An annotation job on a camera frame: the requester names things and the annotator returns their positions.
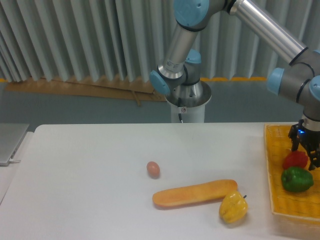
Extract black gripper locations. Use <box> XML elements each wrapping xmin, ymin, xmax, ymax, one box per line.
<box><xmin>288</xmin><ymin>119</ymin><xmax>320</xmax><ymax>171</ymax></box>

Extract red bell pepper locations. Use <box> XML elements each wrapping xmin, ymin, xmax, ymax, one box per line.
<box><xmin>282</xmin><ymin>150</ymin><xmax>309</xmax><ymax>170</ymax></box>

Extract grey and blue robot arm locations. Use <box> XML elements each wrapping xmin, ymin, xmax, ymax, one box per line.
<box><xmin>149</xmin><ymin>0</ymin><xmax>320</xmax><ymax>170</ymax></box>

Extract green bell pepper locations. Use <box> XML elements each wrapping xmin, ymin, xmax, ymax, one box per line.
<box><xmin>281</xmin><ymin>166</ymin><xmax>314</xmax><ymax>193</ymax></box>

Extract yellow bell pepper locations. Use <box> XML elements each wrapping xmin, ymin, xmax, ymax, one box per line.
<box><xmin>219</xmin><ymin>190</ymin><xmax>248</xmax><ymax>224</ymax></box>

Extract yellow woven basket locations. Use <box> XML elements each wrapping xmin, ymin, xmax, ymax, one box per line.
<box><xmin>264</xmin><ymin>124</ymin><xmax>320</xmax><ymax>225</ymax></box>

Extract long bread baguette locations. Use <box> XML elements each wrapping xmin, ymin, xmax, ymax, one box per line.
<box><xmin>152</xmin><ymin>179</ymin><xmax>238</xmax><ymax>208</ymax></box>

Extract brown egg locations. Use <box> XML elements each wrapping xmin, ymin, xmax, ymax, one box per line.
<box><xmin>146</xmin><ymin>161</ymin><xmax>160</xmax><ymax>179</ymax></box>

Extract brown cardboard sheet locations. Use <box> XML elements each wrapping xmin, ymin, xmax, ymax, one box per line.
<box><xmin>5</xmin><ymin>74</ymin><xmax>165</xmax><ymax>106</ymax></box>

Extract silver laptop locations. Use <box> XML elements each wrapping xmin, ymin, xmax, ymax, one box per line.
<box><xmin>0</xmin><ymin>123</ymin><xmax>29</xmax><ymax>167</ymax></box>

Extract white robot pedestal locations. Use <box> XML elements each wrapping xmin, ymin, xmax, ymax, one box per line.
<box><xmin>165</xmin><ymin>80</ymin><xmax>212</xmax><ymax>123</ymax></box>

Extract black cable on pedestal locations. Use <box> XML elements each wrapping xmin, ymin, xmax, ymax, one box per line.
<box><xmin>177</xmin><ymin>97</ymin><xmax>185</xmax><ymax>124</ymax></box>

